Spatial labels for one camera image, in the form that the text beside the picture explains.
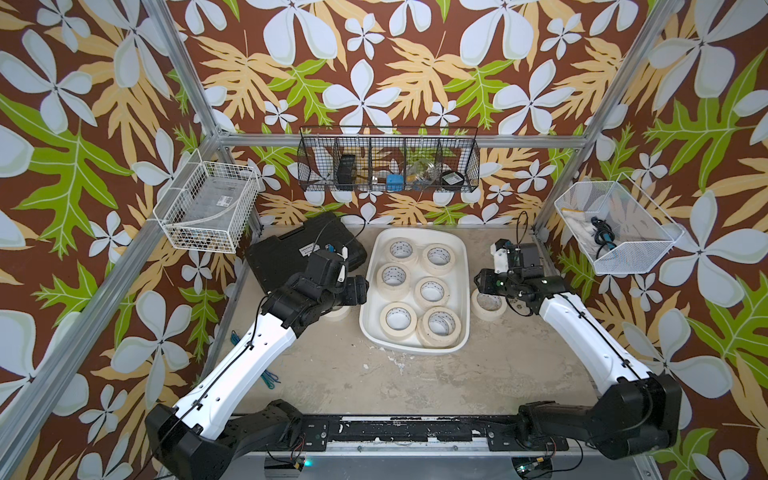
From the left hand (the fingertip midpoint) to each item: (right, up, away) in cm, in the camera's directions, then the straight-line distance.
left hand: (358, 281), depth 75 cm
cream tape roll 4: (+23, -6, +26) cm, 35 cm away
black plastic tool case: (-30, +6, +24) cm, 39 cm away
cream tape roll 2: (+12, +5, +26) cm, 30 cm away
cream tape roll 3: (+25, +2, +26) cm, 36 cm away
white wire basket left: (-41, +20, +5) cm, 46 cm away
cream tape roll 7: (-9, -12, +18) cm, 24 cm away
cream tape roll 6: (+11, -14, +19) cm, 26 cm away
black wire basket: (+9, +39, +23) cm, 46 cm away
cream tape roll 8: (+41, -10, +23) cm, 48 cm away
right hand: (+34, +1, +9) cm, 35 cm away
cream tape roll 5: (+24, -16, +17) cm, 34 cm away
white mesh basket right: (+72, +14, +7) cm, 74 cm away
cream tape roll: (+10, -2, +29) cm, 30 cm away
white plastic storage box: (+3, -9, +22) cm, 24 cm away
